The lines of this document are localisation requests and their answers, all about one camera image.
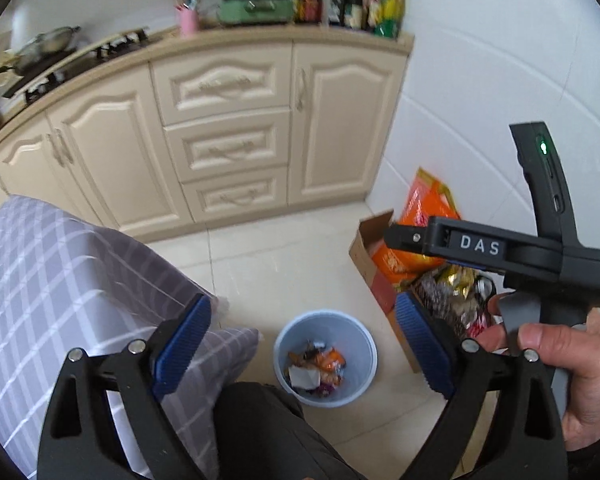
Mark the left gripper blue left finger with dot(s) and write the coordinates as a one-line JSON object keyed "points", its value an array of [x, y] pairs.
{"points": [[79, 439]]}

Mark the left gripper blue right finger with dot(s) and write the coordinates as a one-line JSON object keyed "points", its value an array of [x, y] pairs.
{"points": [[525, 437]]}

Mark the light blue trash bin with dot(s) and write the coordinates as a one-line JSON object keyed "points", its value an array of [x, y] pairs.
{"points": [[325, 358]]}

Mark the right hand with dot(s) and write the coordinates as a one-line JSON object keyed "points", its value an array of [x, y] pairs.
{"points": [[577, 351]]}

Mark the orange rice bag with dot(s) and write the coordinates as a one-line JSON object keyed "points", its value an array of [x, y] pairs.
{"points": [[428, 197]]}

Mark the purple checked tablecloth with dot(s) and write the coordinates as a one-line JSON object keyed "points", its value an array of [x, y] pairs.
{"points": [[65, 283]]}

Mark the dark trousers leg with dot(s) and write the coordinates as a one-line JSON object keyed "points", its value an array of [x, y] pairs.
{"points": [[261, 433]]}

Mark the brown cardboard box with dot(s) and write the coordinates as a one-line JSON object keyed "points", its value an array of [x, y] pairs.
{"points": [[366, 239]]}

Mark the green yellow bottles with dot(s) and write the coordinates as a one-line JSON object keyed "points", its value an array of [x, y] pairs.
{"points": [[384, 17]]}

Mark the cream lower cabinets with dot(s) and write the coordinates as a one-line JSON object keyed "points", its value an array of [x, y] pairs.
{"points": [[219, 128]]}

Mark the black gas hob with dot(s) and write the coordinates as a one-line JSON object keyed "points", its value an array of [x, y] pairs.
{"points": [[77, 63]]}

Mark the green electric cooker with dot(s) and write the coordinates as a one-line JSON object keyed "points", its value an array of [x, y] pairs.
{"points": [[255, 12]]}

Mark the pink utensil cup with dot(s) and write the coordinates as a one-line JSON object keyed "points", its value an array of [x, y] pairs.
{"points": [[188, 20]]}

